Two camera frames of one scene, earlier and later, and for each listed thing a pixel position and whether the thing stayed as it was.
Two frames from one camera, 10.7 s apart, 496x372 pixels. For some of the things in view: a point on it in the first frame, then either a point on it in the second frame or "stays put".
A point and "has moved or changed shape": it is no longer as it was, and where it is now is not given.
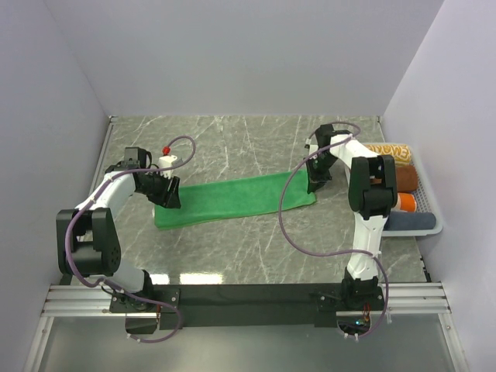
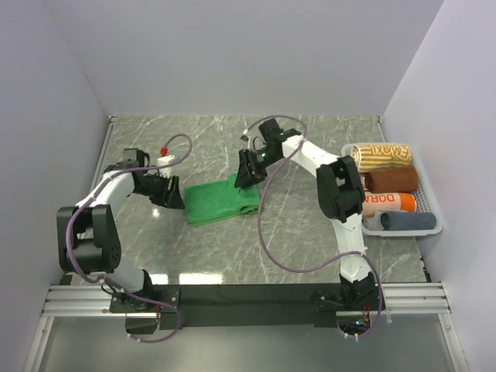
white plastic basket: [425, 201] stays put
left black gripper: [167, 198] stays put
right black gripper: [315, 180] → [249, 174]
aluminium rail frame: [63, 298] stays put
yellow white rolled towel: [401, 153] stays put
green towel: [218, 199] has moved or changed shape
